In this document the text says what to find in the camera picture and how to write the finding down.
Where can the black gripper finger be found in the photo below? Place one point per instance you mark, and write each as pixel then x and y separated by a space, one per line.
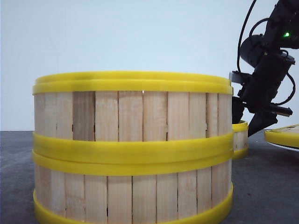
pixel 237 109
pixel 261 120

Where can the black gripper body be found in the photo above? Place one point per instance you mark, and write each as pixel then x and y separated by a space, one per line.
pixel 261 87

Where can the bamboo steamer basket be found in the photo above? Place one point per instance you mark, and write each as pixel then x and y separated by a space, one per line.
pixel 240 141
pixel 132 120
pixel 212 216

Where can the yellow rimmed steamer lid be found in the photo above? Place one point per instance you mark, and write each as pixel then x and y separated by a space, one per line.
pixel 287 136

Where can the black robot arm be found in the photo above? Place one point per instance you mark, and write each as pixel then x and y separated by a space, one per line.
pixel 265 50

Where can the white plate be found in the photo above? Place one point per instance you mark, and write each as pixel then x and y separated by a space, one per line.
pixel 285 147

